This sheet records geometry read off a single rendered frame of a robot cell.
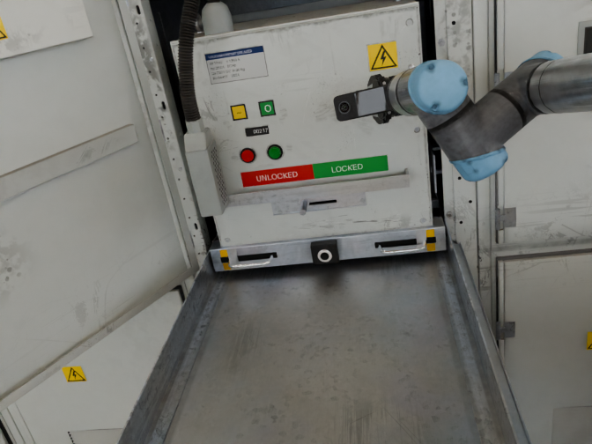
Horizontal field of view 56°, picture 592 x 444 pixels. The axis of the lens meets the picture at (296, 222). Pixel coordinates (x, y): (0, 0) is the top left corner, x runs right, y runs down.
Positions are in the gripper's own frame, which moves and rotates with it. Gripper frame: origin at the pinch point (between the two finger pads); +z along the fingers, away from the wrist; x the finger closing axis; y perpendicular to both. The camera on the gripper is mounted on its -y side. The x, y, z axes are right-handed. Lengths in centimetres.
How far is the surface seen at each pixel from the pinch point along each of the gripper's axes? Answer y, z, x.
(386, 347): -8.9, -17.6, -43.7
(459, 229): 18.7, 10.3, -32.6
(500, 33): 26.9, -4.8, 7.7
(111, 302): -62, 12, -32
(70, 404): -91, 48, -68
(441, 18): 17.3, -1.0, 13.0
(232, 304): -36, 8, -37
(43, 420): -102, 53, -73
